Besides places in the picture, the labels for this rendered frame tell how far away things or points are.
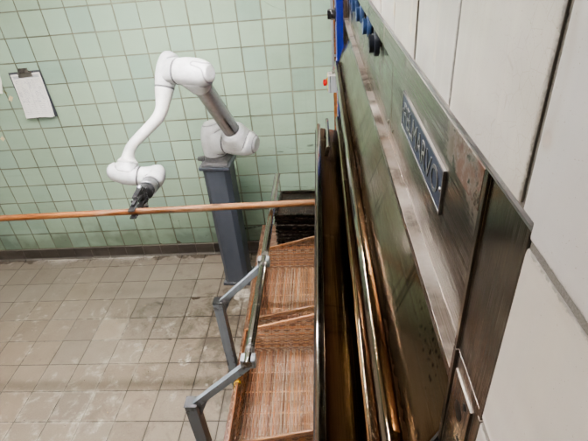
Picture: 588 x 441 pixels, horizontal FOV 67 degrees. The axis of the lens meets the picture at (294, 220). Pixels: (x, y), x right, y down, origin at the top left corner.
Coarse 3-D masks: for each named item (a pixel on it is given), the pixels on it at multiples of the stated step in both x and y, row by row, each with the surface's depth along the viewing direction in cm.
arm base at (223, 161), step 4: (200, 156) 292; (204, 156) 290; (224, 156) 285; (228, 156) 291; (232, 156) 295; (200, 160) 292; (204, 160) 290; (208, 160) 284; (212, 160) 283; (216, 160) 283; (220, 160) 284; (224, 160) 286; (228, 160) 288; (200, 164) 286; (204, 164) 285; (208, 164) 285; (212, 164) 284; (216, 164) 284; (220, 164) 284; (224, 164) 283
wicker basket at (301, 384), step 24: (264, 336) 204; (312, 336) 204; (264, 360) 204; (288, 360) 203; (240, 384) 178; (264, 384) 193; (288, 384) 192; (312, 384) 191; (240, 408) 180; (264, 408) 184; (288, 408) 182; (312, 408) 182; (240, 432) 176; (264, 432) 174; (288, 432) 174; (312, 432) 150
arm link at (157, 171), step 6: (138, 168) 230; (144, 168) 231; (150, 168) 231; (156, 168) 232; (162, 168) 236; (138, 174) 228; (144, 174) 228; (150, 174) 227; (156, 174) 229; (162, 174) 232; (138, 180) 229; (162, 180) 231
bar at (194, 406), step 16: (272, 192) 215; (272, 208) 203; (272, 224) 194; (256, 272) 176; (240, 288) 181; (256, 288) 158; (224, 304) 188; (256, 304) 151; (224, 320) 191; (256, 320) 146; (224, 336) 196; (224, 352) 202; (240, 368) 135; (224, 384) 140; (192, 400) 147; (192, 416) 148; (208, 432) 159
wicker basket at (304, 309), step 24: (312, 240) 246; (288, 264) 256; (312, 264) 256; (264, 288) 246; (288, 288) 244; (312, 288) 242; (264, 312) 229; (288, 312) 203; (312, 312) 203; (288, 336) 211
